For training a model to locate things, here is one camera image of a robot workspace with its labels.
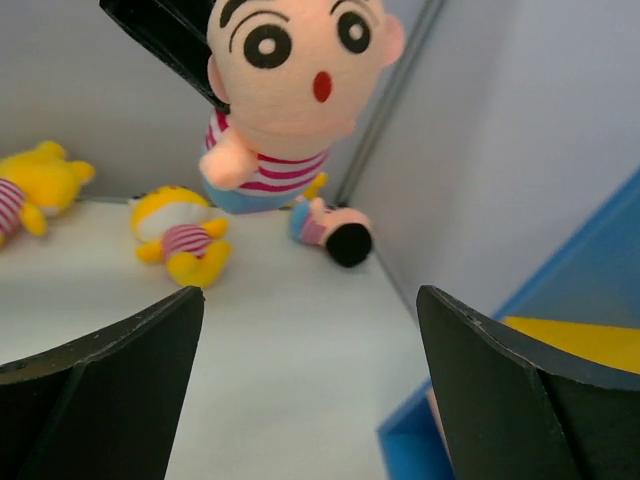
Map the metal corner post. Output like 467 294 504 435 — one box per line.
332 0 447 206

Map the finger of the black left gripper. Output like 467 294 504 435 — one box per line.
99 0 229 113

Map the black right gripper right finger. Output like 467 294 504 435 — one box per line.
416 286 639 479

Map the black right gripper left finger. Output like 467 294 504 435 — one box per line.
1 287 205 480

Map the yellow duck plush striped shirt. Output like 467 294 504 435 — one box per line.
128 185 232 289

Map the boy doll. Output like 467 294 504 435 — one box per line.
199 0 405 214
289 196 373 268

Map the yellow duck plush in corner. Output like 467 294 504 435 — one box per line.
281 172 328 210

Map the blue yellow toy shelf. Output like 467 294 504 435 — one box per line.
378 176 639 479

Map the yellow duck plush near rail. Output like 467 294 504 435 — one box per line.
1 140 96 244

